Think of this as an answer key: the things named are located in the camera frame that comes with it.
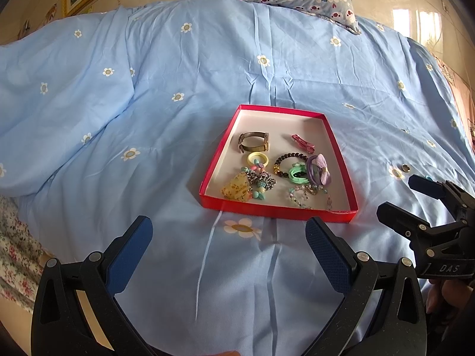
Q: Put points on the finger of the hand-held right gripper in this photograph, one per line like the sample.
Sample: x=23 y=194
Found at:
x=397 y=217
x=423 y=185

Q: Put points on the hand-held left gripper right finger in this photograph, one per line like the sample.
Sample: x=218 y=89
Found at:
x=326 y=252

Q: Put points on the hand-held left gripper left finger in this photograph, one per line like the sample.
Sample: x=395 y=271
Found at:
x=130 y=252

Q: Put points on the silver rhinestone hair bow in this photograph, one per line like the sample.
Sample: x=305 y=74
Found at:
x=265 y=181

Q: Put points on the yellow claw hair clip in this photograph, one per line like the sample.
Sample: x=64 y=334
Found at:
x=235 y=187

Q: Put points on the pink hair clip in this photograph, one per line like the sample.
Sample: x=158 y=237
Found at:
x=302 y=142

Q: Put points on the red shallow box tray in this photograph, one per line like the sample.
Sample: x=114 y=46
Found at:
x=267 y=118

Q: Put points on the person's right hand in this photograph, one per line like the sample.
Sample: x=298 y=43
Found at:
x=449 y=300

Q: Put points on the floral patterned cloth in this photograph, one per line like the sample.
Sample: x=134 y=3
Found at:
x=15 y=237

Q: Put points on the blue floral bedsheet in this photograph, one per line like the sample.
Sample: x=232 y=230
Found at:
x=148 y=118

